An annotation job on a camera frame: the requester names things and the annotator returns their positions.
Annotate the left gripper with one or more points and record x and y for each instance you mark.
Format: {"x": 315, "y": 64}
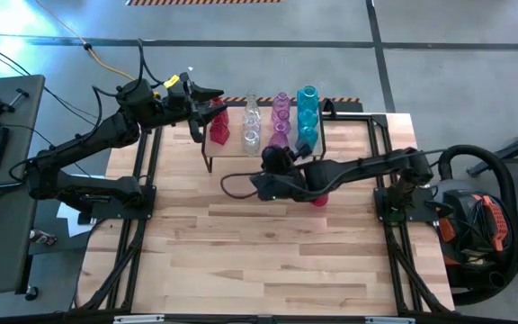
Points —
{"x": 175, "y": 105}

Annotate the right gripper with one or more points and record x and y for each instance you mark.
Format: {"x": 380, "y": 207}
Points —
{"x": 281, "y": 184}

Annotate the teal textured glass vase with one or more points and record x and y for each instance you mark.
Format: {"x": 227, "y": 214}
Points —
{"x": 308, "y": 135}
{"x": 307, "y": 119}
{"x": 307, "y": 99}

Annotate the red glass bottle vase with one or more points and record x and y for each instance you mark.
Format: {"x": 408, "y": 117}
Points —
{"x": 222, "y": 118}
{"x": 220, "y": 134}

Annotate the pink conical glass vase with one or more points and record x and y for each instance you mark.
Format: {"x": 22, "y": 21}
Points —
{"x": 279, "y": 135}

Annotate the purple swirl glass vase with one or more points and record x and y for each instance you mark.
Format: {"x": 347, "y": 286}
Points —
{"x": 281, "y": 117}

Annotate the clear flared glass vase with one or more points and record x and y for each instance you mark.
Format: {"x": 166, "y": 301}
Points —
{"x": 252, "y": 104}

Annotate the clear faceted glass vase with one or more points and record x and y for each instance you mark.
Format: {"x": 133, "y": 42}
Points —
{"x": 251, "y": 122}

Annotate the purple ribbed glass vase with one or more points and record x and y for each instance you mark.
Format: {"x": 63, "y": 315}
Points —
{"x": 281, "y": 103}

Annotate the clear wide glass vase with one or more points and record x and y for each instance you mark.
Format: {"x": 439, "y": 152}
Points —
{"x": 251, "y": 144}

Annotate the red bulbous glass vase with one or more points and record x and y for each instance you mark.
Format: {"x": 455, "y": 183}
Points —
{"x": 320, "y": 201}

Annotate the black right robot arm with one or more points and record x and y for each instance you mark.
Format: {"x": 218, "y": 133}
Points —
{"x": 367, "y": 168}

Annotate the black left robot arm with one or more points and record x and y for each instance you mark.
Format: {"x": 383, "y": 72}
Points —
{"x": 106, "y": 132}

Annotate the white paper sheet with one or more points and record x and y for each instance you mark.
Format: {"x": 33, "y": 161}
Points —
{"x": 72, "y": 222}

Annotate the black and orange device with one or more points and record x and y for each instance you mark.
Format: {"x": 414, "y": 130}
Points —
{"x": 495, "y": 222}

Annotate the small dark bottle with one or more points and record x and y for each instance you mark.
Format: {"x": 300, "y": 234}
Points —
{"x": 43, "y": 237}

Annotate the black caster wheel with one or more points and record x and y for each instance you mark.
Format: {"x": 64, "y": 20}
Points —
{"x": 31, "y": 293}

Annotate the wooden shelf black metal frame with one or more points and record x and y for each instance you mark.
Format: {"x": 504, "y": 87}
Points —
{"x": 227, "y": 150}

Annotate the black metal table frame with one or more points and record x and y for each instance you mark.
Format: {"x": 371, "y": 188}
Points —
{"x": 358, "y": 118}

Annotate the silver metal bracket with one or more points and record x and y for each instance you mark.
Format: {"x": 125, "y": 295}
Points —
{"x": 389, "y": 321}
{"x": 138, "y": 320}

